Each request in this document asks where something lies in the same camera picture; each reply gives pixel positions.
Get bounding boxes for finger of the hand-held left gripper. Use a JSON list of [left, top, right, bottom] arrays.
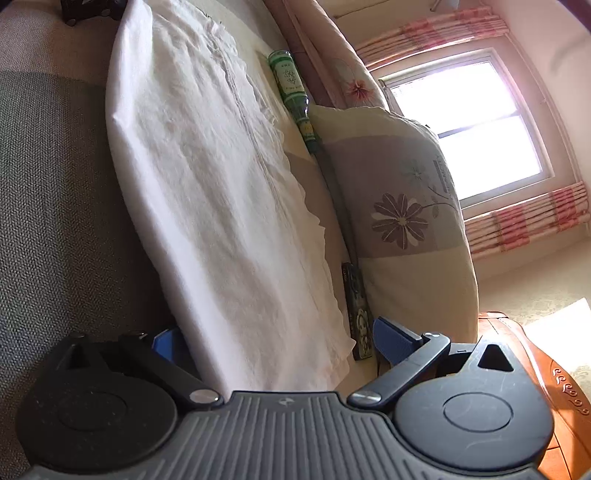
[[60, 0, 127, 26]]

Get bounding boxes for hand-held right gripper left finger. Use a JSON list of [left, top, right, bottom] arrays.
[[44, 327, 225, 411]]

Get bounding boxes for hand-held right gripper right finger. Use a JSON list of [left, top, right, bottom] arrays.
[[347, 316, 526, 411]]

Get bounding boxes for white printed t-shirt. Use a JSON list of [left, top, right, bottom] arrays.
[[105, 0, 356, 393]]

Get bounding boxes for black cartoon phone case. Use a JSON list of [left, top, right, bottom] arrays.
[[341, 262, 375, 361]]

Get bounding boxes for floral pillow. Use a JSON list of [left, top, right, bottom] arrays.
[[307, 104, 478, 344]]

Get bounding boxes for wooden headboard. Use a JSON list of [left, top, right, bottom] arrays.
[[478, 311, 591, 480]]

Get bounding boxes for green glass bottle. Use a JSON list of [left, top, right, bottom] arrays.
[[268, 50, 321, 155]]

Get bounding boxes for window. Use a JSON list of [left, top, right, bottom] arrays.
[[379, 48, 555, 208]]

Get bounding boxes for pink floral folded quilt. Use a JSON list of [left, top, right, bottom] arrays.
[[263, 0, 389, 112]]

